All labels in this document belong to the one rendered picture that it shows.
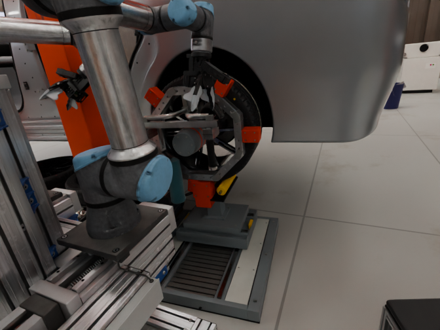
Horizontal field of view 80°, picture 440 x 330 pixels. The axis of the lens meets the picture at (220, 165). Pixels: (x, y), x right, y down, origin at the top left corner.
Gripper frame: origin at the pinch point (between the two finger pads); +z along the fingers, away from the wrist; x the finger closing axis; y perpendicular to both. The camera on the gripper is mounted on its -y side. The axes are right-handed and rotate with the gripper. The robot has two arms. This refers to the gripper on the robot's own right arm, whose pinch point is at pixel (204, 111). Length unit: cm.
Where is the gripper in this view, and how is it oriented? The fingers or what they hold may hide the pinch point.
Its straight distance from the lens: 99.4
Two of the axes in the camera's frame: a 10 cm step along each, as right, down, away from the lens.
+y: -9.0, -1.6, 4.0
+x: -4.3, 2.1, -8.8
